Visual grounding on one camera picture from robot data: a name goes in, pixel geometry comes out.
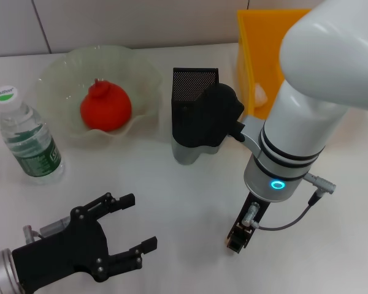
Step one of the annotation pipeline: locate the white paper ball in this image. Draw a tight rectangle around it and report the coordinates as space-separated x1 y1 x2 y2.
253 82 269 108

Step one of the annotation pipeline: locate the red pomegranate toy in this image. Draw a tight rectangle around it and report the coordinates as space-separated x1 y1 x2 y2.
80 78 132 132

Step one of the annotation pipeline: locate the clear green-label water bottle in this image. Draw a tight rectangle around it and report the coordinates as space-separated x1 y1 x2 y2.
0 85 65 186

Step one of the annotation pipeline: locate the green glass fruit plate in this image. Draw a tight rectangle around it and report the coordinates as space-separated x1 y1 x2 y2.
33 44 163 148

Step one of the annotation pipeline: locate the black mesh pen holder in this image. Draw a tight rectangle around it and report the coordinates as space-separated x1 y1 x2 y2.
171 67 220 148

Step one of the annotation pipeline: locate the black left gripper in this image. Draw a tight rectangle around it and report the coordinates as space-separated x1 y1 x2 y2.
11 192 158 292

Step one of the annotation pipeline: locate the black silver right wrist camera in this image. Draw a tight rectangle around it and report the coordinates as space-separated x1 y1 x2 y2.
171 82 245 166

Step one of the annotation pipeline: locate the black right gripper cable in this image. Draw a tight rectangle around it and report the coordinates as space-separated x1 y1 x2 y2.
240 173 338 231

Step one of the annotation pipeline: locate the yellow plastic bin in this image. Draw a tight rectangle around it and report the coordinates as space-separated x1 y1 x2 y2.
236 8 313 123

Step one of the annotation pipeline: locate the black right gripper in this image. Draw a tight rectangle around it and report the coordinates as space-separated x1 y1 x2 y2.
226 190 270 255

